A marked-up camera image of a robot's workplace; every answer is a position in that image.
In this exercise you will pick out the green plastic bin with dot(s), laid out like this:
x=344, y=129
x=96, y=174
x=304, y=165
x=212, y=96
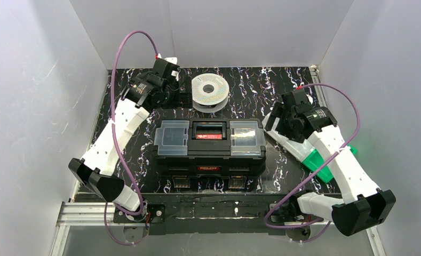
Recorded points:
x=313, y=161

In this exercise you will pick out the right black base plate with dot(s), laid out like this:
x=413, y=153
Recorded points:
x=288, y=213

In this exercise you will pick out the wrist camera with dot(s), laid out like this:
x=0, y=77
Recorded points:
x=166, y=68
x=296, y=101

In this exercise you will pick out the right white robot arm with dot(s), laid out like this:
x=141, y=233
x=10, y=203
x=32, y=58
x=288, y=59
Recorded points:
x=363, y=204

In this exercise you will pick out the black plastic toolbox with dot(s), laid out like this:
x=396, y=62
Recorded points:
x=219, y=147

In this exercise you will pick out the white filament spool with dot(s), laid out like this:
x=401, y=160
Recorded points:
x=210, y=93

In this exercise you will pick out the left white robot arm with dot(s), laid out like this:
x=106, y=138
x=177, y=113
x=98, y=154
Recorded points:
x=96, y=168

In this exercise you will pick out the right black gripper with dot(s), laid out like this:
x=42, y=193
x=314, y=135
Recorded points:
x=283, y=121

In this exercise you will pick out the white plastic bin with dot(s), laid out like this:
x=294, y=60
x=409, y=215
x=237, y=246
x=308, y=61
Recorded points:
x=297, y=150

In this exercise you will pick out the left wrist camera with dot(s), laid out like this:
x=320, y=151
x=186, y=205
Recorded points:
x=166, y=68

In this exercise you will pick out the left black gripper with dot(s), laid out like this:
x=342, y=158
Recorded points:
x=181, y=94

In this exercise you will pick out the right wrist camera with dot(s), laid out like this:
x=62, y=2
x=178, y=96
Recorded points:
x=296, y=101

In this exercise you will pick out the aluminium frame rail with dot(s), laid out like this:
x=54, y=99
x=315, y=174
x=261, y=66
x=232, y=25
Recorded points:
x=92, y=214

